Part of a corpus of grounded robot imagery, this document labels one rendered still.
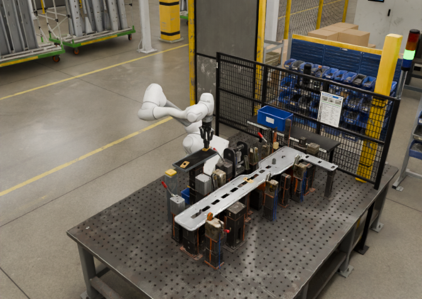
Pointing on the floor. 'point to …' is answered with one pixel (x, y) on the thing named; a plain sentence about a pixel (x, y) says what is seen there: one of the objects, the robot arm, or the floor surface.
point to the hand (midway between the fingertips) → (206, 144)
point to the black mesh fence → (301, 116)
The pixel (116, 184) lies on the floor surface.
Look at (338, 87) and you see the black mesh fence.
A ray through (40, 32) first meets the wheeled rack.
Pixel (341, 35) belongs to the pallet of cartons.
